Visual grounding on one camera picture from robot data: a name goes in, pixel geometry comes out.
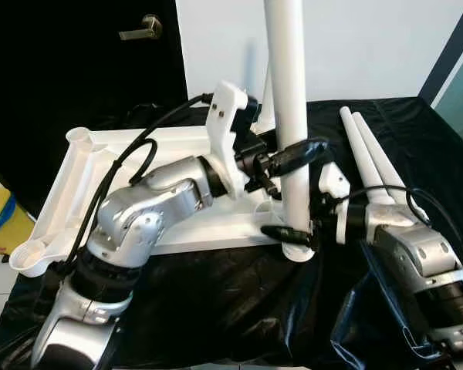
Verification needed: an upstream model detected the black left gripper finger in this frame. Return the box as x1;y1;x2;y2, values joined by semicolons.
269;136;331;175

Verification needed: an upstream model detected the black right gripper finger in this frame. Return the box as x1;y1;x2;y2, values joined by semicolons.
259;223;319;243

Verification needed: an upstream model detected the white plastic table leg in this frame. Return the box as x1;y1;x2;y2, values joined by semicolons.
339;106;398;207
351;112;429;224
259;73;279;133
264;0;316;264

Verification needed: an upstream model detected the white plastic table top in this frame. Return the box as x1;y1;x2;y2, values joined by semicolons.
9;126;319;278

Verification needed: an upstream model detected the black plastic table cover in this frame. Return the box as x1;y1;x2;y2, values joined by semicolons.
0;96;463;370

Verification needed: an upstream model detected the black door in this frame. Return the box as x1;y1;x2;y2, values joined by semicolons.
0;0;188;217

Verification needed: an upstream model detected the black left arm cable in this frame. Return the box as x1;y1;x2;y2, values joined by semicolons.
39;92;217;309

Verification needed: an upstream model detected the dark grey window frame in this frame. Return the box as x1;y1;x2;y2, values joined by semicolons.
417;0;463;105

